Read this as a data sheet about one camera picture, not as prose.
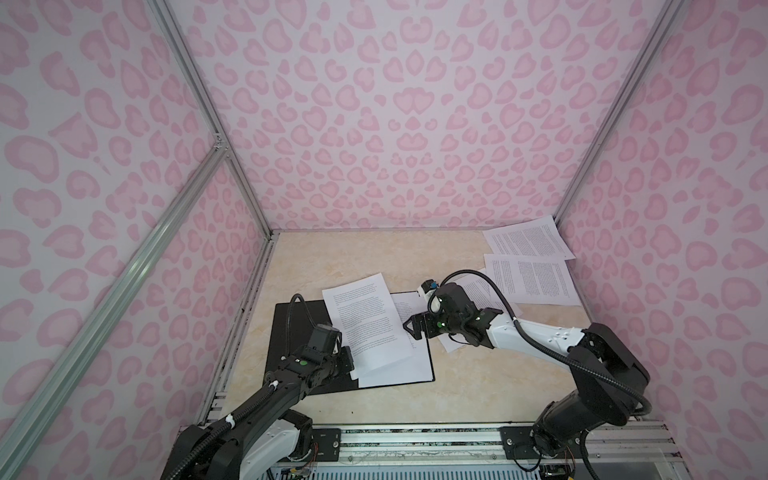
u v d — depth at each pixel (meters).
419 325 0.78
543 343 0.51
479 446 0.75
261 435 0.50
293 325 0.67
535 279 1.06
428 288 0.79
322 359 0.66
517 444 0.73
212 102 0.85
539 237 1.18
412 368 0.86
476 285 0.70
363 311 0.95
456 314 0.67
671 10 0.69
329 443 0.73
